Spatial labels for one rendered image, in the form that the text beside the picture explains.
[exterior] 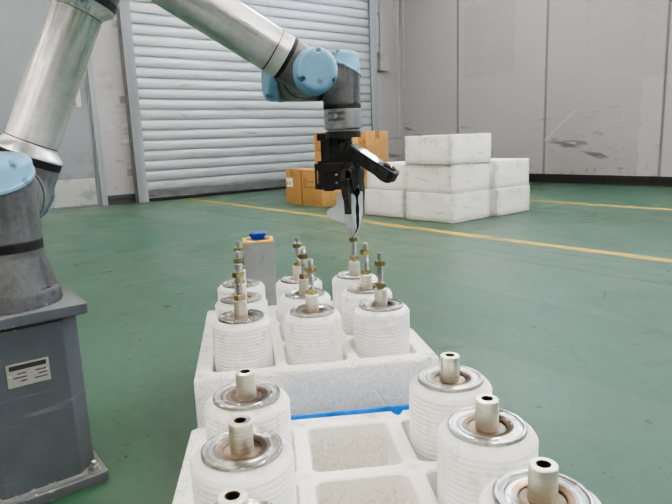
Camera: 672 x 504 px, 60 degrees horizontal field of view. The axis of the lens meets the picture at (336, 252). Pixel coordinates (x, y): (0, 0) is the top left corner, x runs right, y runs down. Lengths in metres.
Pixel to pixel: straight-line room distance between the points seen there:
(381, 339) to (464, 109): 6.54
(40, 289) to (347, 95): 0.64
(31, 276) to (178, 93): 5.43
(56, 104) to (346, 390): 0.68
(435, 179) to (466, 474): 3.23
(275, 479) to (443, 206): 3.23
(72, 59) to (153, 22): 5.25
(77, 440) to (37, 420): 0.07
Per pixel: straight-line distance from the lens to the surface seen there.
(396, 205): 3.99
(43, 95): 1.11
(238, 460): 0.56
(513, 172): 4.13
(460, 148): 3.70
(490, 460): 0.57
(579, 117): 6.56
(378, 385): 0.96
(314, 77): 1.00
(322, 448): 0.78
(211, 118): 6.48
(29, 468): 1.05
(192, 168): 6.38
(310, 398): 0.95
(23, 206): 0.98
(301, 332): 0.95
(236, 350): 0.95
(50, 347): 0.99
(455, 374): 0.70
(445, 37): 7.70
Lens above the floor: 0.53
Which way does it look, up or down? 11 degrees down
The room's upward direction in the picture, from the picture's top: 2 degrees counter-clockwise
